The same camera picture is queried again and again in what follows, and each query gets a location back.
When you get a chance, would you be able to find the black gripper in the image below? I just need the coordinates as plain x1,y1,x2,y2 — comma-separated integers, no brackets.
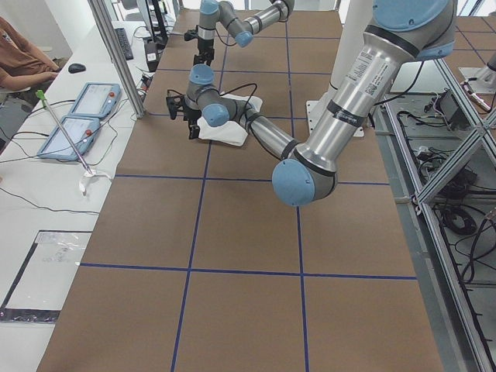
184,26,215,66
166,89,202,140

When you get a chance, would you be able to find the white long-sleeve printed shirt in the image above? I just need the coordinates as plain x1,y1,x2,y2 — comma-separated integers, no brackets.
197,94,263,146

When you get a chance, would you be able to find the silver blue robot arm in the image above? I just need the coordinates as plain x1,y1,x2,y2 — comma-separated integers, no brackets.
166,1,457,206
184,0,295,66

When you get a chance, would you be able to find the black power adapter with label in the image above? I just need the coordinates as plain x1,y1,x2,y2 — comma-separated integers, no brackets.
144,41,160,72

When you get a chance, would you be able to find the black keyboard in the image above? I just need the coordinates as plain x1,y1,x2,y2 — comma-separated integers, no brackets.
115,27,134,60

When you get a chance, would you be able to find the upper blue teach pendant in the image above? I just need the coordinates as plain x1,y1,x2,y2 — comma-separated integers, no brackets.
69,82,122,119

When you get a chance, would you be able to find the blue teach pendant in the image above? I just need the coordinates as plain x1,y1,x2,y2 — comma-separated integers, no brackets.
69,82,122,119
36,115,102,163

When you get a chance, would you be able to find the lower blue teach pendant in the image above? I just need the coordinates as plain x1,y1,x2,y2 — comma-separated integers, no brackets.
36,115,102,163

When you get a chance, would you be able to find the black computer mouse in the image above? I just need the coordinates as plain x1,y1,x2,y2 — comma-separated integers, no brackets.
68,63,86,74

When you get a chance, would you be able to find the metal rod with green tip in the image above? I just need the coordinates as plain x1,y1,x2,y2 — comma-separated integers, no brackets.
36,90,96,177

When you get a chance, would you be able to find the person in brown shirt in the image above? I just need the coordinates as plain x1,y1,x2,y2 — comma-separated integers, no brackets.
1,18,68,106

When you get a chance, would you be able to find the black camera stand bracket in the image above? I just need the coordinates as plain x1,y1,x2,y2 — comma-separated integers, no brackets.
150,0,168,49

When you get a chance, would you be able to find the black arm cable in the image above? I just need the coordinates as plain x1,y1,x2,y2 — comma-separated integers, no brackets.
166,83,260,125

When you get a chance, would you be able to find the aluminium frame post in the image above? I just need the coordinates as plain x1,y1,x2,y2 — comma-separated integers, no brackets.
88,0,145,119

